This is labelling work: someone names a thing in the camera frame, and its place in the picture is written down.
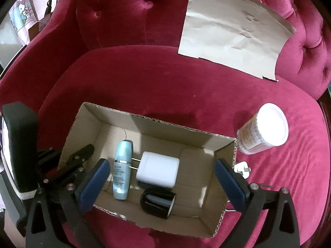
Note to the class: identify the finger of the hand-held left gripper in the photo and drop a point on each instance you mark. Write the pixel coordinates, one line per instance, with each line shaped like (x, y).
(49, 160)
(80, 155)

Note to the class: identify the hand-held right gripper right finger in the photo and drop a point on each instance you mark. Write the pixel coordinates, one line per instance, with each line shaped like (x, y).
(230, 183)

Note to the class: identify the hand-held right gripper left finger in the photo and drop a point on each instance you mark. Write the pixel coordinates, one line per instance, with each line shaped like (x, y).
(95, 183)

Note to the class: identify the small white plug adapter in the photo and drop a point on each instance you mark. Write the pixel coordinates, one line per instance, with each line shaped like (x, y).
(241, 171)

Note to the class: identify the light blue cosmetic bottle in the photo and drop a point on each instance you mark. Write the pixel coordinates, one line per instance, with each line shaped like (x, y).
(121, 170)

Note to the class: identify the cardboard box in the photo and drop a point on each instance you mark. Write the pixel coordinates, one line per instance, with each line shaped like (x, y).
(196, 175)

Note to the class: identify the black glossy cap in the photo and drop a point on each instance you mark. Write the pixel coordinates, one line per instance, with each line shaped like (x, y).
(156, 201)

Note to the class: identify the white square power charger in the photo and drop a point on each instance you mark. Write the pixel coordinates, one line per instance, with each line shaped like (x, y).
(157, 169)

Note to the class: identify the clear cotton swab container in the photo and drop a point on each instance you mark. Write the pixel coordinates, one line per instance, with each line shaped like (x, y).
(269, 129)

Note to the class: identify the red velvet sofa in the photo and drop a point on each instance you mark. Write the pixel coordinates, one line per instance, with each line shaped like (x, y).
(155, 82)

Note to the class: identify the brown cardboard carton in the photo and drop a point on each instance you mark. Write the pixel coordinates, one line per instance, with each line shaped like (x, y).
(36, 29)

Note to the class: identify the cartoon printed cloth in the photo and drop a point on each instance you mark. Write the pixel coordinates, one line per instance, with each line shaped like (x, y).
(22, 13)

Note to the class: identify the crumpled beige paper sheet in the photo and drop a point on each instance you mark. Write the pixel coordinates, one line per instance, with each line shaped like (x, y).
(227, 25)

